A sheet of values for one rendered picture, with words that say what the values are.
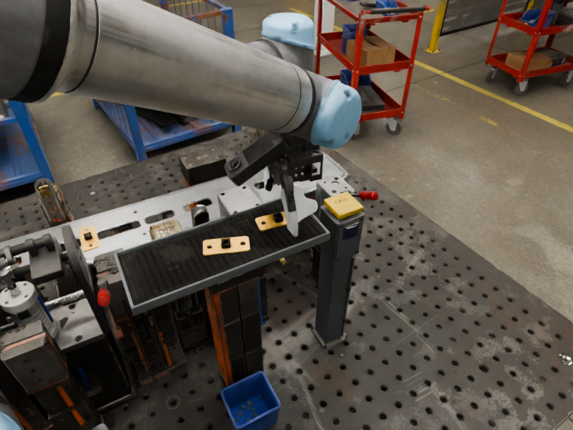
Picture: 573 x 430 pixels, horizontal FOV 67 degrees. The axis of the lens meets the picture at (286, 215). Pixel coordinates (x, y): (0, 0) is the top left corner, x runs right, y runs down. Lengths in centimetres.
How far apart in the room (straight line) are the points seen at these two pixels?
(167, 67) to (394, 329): 105
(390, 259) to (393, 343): 31
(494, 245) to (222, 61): 244
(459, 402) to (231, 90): 99
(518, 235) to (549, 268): 26
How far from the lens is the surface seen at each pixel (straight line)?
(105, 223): 116
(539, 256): 276
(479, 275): 148
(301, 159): 73
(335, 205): 88
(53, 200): 121
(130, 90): 33
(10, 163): 332
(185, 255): 79
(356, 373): 118
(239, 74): 38
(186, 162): 127
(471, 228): 278
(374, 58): 318
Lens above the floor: 171
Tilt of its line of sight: 40 degrees down
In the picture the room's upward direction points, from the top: straight up
